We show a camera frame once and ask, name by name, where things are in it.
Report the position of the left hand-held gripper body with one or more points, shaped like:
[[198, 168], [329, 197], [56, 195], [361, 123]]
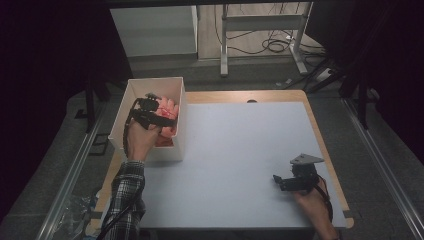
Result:
[[146, 106]]

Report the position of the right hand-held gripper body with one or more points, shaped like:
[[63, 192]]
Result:
[[301, 175]]

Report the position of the pink red bundle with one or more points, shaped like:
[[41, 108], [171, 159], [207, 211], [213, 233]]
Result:
[[168, 107]]

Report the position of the white box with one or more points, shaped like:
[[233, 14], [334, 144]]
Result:
[[150, 87]]

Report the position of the person's right hand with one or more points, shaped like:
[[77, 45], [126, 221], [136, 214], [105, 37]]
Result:
[[311, 203]]

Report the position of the person's left hand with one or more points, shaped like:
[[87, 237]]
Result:
[[141, 141]]

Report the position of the white table mat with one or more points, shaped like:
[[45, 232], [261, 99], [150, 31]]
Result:
[[233, 160]]

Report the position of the black tripod stand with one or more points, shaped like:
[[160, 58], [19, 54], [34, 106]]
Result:
[[90, 106]]

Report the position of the white cabinet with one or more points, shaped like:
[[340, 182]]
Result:
[[153, 31]]

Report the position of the black metal stand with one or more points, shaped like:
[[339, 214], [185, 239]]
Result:
[[361, 100]]

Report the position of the white power strip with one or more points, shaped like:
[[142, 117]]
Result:
[[323, 74]]

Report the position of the clear plastic bag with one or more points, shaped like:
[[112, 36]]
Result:
[[78, 216]]

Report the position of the metal floor rail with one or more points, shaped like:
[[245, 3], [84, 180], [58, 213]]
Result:
[[383, 166], [66, 186]]

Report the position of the white metal frame stand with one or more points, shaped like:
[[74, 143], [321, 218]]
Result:
[[263, 22]]

